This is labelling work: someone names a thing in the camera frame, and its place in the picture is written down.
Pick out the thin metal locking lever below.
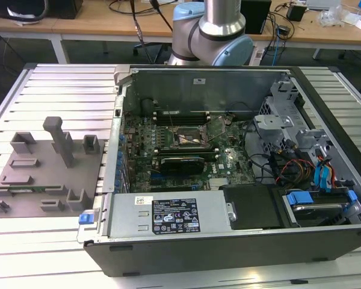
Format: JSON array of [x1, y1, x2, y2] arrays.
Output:
[[167, 105, 176, 135]]

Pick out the metal socket cover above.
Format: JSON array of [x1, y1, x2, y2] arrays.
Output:
[[202, 116, 231, 144]]

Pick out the CPU socket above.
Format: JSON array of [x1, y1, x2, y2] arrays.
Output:
[[173, 125, 210, 149]]

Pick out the black RAM slot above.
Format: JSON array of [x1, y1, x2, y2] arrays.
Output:
[[155, 117, 212, 126], [153, 152, 220, 161], [153, 146, 220, 154], [155, 110, 212, 119]]

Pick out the black graphics card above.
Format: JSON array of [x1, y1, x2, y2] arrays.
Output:
[[158, 154, 206, 178]]

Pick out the green motherboard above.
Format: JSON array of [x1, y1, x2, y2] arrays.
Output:
[[120, 111, 258, 193]]

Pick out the silver chipset heatsink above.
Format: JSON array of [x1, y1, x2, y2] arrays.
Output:
[[209, 177, 230, 190]]

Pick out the silver power supply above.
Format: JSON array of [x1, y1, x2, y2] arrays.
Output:
[[106, 192, 232, 240]]

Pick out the black plastic shroud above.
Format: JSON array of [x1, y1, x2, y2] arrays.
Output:
[[222, 184, 285, 231]]

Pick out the silver metal drive cage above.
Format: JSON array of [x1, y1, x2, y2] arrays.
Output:
[[252, 78, 361, 225]]

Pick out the black office chair base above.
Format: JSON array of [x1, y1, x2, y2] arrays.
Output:
[[133, 42, 173, 64]]

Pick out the black open PC case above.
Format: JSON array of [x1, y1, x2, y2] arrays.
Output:
[[77, 63, 361, 278]]

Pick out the blue case latch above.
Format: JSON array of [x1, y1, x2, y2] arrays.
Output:
[[78, 210, 96, 225]]

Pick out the grey parts rack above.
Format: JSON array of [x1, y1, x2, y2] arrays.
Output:
[[0, 116, 106, 219]]

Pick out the black tower box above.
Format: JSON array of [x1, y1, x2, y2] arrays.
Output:
[[242, 0, 273, 36]]

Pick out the hard disk in blue carrier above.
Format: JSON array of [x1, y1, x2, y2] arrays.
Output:
[[284, 188, 358, 228]]

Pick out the wooden desk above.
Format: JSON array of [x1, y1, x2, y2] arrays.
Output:
[[0, 0, 361, 64]]

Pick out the green RAM stick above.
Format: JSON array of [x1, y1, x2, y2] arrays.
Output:
[[8, 186, 46, 193]]

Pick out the small black box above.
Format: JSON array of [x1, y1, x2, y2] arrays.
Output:
[[286, 3, 307, 22]]

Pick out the black computer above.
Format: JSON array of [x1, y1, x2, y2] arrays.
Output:
[[0, 0, 84, 19]]

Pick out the clear plastic bag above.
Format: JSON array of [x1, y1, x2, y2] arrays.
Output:
[[318, 5, 345, 28]]

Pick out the crumpled white paper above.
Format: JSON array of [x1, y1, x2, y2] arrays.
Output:
[[6, 5, 46, 25]]

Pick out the black wire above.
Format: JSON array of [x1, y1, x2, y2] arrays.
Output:
[[228, 101, 279, 184]]

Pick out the red wire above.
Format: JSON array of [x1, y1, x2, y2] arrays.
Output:
[[275, 159, 315, 184]]

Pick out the yellow wire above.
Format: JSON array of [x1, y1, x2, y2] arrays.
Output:
[[299, 164, 313, 182]]

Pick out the blue cable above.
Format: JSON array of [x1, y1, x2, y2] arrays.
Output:
[[273, 25, 283, 66]]

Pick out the blue flat wire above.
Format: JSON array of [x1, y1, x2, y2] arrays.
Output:
[[314, 155, 335, 194]]

